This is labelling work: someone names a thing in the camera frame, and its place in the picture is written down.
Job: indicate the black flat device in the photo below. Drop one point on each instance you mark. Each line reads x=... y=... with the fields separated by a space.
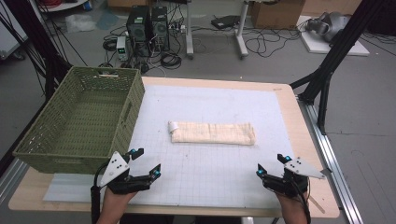
x=224 y=21

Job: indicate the brown cardboard box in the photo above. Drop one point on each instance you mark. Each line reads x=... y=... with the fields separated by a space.
x=277 y=14

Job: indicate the black metal stand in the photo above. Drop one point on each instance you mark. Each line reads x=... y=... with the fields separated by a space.
x=339 y=53
x=37 y=40

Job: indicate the slim black computer tower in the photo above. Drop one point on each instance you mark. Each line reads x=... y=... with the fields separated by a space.
x=160 y=28

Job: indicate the green woven basket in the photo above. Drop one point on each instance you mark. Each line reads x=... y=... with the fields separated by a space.
x=84 y=121

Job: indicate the grey bench power supply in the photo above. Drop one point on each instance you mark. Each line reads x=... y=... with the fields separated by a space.
x=122 y=48

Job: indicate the white floor board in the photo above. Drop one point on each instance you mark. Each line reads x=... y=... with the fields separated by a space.
x=314 y=45

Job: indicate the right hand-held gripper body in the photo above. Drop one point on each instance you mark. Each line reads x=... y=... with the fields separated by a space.
x=300 y=168

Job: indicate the white grid mat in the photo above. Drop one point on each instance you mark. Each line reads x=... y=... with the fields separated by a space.
x=211 y=105

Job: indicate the large black computer tower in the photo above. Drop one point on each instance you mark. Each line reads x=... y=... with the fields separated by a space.
x=138 y=31

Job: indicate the grey headset device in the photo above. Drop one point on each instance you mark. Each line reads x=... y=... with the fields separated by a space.
x=330 y=25

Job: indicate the folded cream towel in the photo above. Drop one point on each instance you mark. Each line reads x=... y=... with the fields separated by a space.
x=214 y=133

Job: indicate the aluminium rail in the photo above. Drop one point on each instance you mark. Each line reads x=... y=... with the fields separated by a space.
x=333 y=168
x=11 y=180

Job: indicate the thin wooden stick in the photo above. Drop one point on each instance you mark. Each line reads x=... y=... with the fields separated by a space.
x=317 y=204

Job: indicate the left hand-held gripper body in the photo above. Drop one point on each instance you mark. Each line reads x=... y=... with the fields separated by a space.
x=114 y=166

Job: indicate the person's right hand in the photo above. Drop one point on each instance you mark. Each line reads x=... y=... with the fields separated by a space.
x=292 y=203

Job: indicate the clear plastic bag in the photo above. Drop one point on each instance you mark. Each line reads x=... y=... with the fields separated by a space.
x=79 y=23

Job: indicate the person's left hand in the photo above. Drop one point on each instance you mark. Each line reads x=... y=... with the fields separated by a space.
x=115 y=200

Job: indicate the white desk leg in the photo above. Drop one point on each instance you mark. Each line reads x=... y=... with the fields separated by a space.
x=189 y=31
x=241 y=34

